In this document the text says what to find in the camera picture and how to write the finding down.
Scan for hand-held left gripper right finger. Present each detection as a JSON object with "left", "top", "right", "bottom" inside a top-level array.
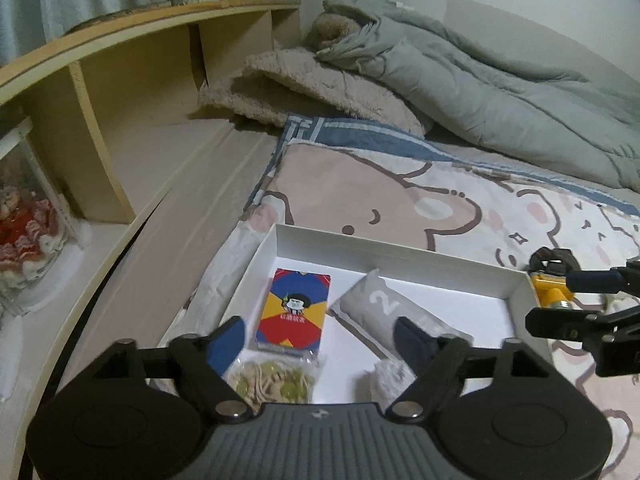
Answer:
[{"left": 387, "top": 316, "right": 549, "bottom": 419}]

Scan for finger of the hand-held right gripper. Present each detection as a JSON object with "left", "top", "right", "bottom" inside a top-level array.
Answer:
[
  {"left": 567, "top": 260, "right": 640, "bottom": 292},
  {"left": 526, "top": 306, "right": 640, "bottom": 344}
]

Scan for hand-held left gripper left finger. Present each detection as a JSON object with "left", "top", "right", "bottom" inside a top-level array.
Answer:
[{"left": 91, "top": 316, "right": 254, "bottom": 421}]

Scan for yellow toy object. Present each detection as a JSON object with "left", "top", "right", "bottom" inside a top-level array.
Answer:
[{"left": 529, "top": 247, "right": 582, "bottom": 312}]

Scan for bag of cream hair ties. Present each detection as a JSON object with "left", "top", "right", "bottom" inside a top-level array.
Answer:
[{"left": 222, "top": 347, "right": 326, "bottom": 407}]

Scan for grey packet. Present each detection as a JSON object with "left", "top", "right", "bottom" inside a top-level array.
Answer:
[{"left": 331, "top": 269, "right": 474, "bottom": 361}]

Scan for white cardboard box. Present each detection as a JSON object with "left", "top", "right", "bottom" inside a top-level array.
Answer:
[{"left": 157, "top": 223, "right": 554, "bottom": 407}]

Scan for colourful card box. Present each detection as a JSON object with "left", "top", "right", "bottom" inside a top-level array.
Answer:
[{"left": 254, "top": 268, "right": 334, "bottom": 354}]

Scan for printed blanket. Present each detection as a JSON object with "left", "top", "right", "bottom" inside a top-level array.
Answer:
[{"left": 170, "top": 112, "right": 640, "bottom": 476}]

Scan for grey duvet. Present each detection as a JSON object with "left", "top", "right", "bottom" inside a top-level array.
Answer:
[{"left": 315, "top": 0, "right": 640, "bottom": 191}]

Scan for clear container of red sweets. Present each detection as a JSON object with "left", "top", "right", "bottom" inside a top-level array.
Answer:
[{"left": 0, "top": 115, "right": 84, "bottom": 316}]

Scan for beige fluffy blanket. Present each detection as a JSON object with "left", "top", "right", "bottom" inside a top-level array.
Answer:
[{"left": 197, "top": 42, "right": 429, "bottom": 139}]

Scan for wooden bedside shelf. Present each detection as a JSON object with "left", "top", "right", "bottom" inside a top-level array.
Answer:
[{"left": 0, "top": 0, "right": 304, "bottom": 480}]

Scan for brown plush pillow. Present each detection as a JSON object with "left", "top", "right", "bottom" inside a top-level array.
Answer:
[{"left": 305, "top": 10, "right": 361, "bottom": 51}]

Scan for brown woven mat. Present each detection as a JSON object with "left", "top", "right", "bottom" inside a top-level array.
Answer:
[{"left": 65, "top": 2, "right": 171, "bottom": 36}]

